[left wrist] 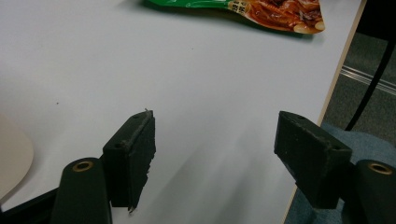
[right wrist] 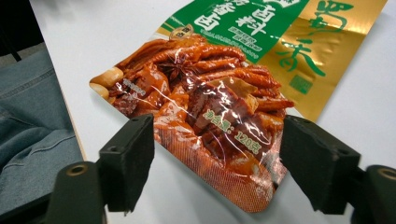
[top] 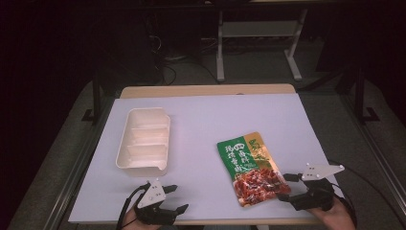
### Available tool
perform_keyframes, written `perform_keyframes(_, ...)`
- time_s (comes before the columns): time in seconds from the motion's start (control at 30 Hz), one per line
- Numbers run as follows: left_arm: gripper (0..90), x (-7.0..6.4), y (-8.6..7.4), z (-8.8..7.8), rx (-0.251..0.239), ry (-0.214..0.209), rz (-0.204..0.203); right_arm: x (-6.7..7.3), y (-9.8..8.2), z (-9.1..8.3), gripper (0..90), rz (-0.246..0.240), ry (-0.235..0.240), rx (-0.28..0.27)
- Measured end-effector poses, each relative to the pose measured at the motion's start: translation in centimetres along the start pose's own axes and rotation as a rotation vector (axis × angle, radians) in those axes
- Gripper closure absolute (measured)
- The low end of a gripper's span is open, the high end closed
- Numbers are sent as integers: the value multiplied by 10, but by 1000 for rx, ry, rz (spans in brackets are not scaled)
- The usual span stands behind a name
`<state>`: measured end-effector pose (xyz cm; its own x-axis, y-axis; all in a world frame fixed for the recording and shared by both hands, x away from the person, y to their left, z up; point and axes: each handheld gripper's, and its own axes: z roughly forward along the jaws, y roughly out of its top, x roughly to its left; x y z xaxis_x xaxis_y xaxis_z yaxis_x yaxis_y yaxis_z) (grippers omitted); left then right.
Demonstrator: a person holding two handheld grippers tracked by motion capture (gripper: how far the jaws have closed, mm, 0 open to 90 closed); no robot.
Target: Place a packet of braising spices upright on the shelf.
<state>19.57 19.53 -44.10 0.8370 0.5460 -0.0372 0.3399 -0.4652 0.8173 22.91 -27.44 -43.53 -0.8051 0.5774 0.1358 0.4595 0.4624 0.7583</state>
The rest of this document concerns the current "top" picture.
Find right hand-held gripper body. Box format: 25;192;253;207
288;162;347;213

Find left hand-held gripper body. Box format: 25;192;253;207
133;178;178;226

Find green and red snack packet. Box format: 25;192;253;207
216;131;292;208

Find person's right hand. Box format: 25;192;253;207
307;197;357;230

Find person's left hand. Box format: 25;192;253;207
123;205;161;230

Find white compartment container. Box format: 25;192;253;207
115;106;171;178

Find white table mat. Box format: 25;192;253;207
68;93;346;224

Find black metal stand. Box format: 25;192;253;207
350;63;381;126
80;71;103;126

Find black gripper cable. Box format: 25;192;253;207
116;183;151;230
328;159;406;230

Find black floor cables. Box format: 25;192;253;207
145;18;221;86

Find white metal table frame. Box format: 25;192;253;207
215;9;309;82

